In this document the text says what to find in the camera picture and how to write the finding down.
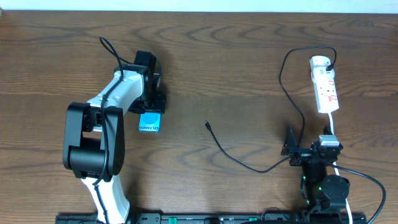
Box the black USB charging cable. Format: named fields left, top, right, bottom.
left=205, top=45, right=338, bottom=174

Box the white power strip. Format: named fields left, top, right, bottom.
left=310, top=55, right=339, bottom=114

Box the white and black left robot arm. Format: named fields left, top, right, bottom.
left=62, top=64, right=165, bottom=223

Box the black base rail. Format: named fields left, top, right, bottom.
left=55, top=210, right=367, bottom=224

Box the blue screen Galaxy smartphone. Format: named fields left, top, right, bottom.
left=138, top=113, right=161, bottom=133

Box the white power strip cord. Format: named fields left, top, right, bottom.
left=327, top=112, right=354, bottom=224

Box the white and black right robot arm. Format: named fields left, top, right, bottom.
left=281, top=126, right=350, bottom=223

